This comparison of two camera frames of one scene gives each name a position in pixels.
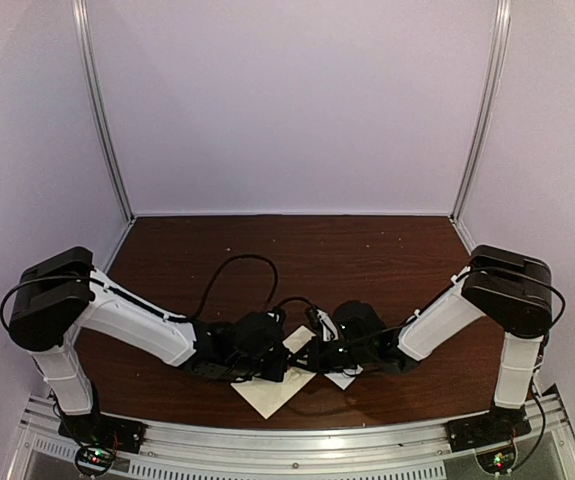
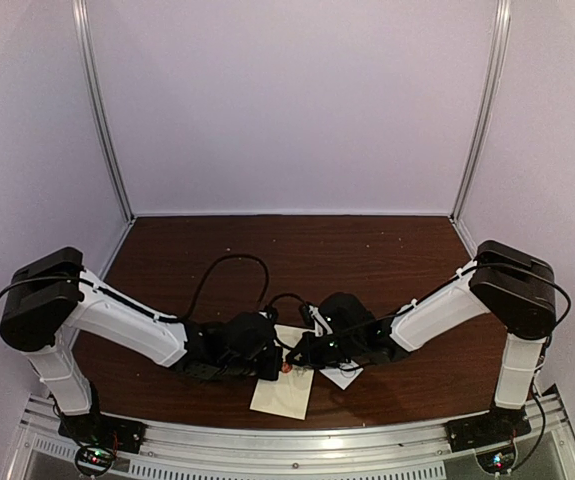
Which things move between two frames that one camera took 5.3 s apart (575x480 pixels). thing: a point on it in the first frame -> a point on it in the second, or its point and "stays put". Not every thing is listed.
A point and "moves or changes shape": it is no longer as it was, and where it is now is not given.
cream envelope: x=265 y=394 moves or changes shape
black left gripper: x=275 y=373 stays put
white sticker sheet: x=344 y=378 stays put
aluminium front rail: x=549 y=450 stays put
